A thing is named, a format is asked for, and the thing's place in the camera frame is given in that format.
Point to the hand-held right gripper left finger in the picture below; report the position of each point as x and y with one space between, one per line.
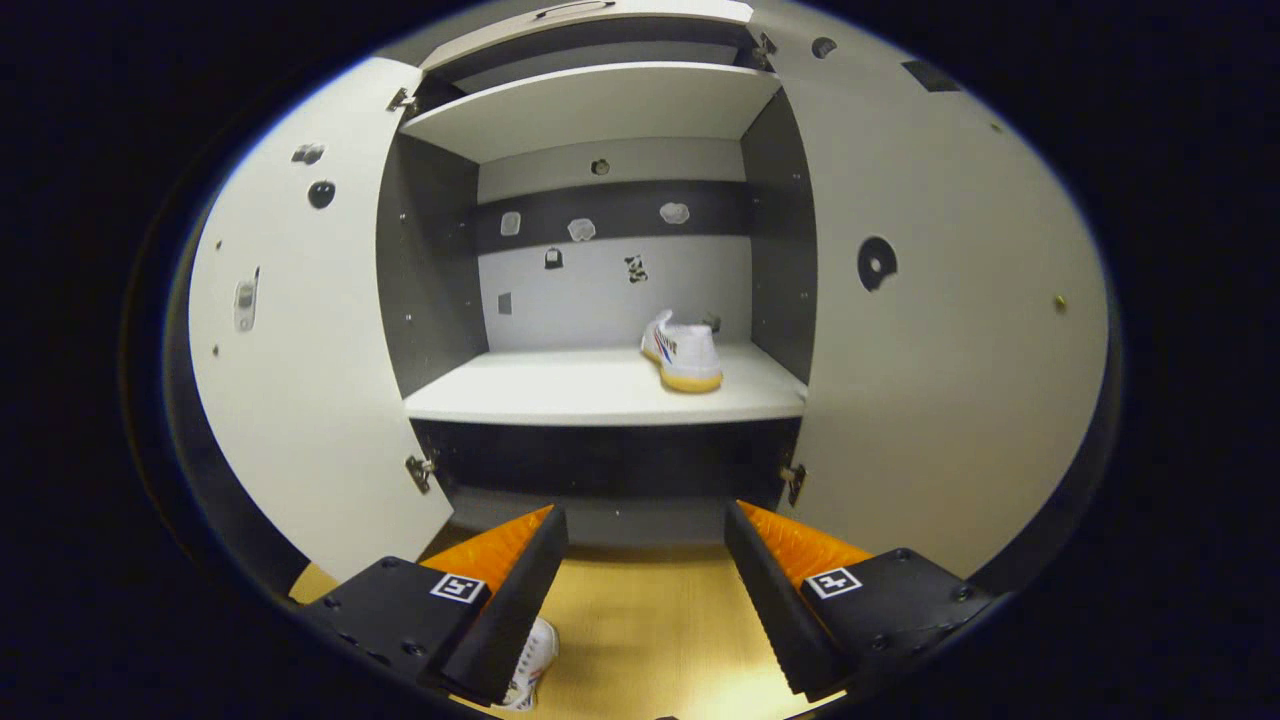
515 610

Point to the white cabinet drawer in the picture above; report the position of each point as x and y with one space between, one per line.
600 30

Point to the white cabinet shelf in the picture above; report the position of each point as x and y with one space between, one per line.
590 110
580 390

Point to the white shoe cabinet door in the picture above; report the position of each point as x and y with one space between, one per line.
950 400
310 400

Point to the metal door hinge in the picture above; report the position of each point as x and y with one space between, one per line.
403 101
765 50
420 473
793 484

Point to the white canvas shoe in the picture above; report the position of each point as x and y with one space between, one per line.
535 660
688 358

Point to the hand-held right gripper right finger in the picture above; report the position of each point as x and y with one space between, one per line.
775 610

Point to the white shoe cabinet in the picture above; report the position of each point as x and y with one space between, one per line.
430 270

